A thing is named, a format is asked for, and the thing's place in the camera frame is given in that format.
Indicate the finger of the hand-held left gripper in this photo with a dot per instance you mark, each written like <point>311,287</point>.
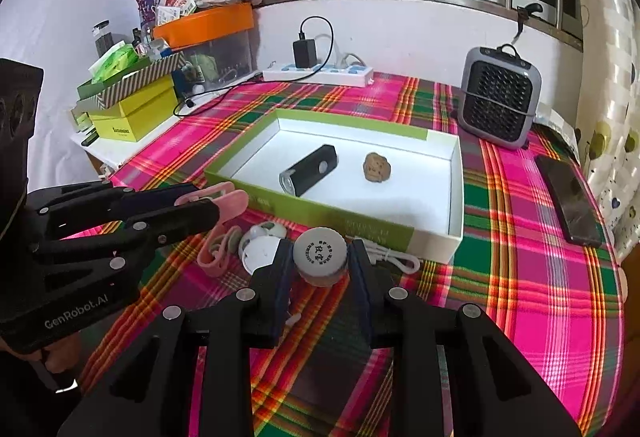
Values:
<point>150,196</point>
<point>192,219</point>

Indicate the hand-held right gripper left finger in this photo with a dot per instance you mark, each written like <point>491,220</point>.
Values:
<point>281,297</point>

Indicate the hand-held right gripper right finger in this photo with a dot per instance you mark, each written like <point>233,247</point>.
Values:
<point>361,297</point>

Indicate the pink plastic clip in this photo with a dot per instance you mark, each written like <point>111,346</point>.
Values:
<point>210,263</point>
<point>234,201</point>

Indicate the small white round gadget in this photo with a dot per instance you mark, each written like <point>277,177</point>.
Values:
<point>259,256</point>

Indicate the white round bottle cap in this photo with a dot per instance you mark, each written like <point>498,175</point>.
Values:
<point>320,251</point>

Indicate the green and white cardboard box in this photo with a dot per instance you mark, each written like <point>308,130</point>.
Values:
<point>405,189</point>

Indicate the black rectangular device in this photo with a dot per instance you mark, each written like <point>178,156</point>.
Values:
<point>307,169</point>

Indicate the brown walnut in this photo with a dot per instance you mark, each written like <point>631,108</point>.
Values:
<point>376,167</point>

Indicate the person's left hand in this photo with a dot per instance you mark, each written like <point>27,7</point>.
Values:
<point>55,358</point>

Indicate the white cabinet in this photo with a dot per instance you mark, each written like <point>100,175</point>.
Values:
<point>102,153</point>

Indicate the yellow-green cardboard box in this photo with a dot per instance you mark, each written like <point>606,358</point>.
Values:
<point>135,116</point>

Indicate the striped box with green lid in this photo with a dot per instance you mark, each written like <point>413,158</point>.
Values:
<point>131,84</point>

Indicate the green tissue packet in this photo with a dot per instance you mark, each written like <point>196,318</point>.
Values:
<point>115,59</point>

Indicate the pink plaid tablecloth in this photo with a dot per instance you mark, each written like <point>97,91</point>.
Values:
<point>525,317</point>

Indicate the dark glass jar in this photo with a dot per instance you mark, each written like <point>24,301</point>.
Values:
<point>101,37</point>

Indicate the clear bin with orange lid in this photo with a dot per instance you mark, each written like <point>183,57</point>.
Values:
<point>210,24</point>

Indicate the white power strip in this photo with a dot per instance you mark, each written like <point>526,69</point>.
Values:
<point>320,74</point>

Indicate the black charger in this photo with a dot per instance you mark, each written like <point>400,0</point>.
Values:
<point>304,52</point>

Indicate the black smartphone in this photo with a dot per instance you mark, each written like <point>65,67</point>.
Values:
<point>570,202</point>

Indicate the grey desktop heater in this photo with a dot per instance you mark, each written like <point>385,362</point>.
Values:
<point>500,97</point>

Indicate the patterned white curtain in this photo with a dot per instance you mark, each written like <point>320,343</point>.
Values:
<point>615,92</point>

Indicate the black hook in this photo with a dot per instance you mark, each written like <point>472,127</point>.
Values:
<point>527,13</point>

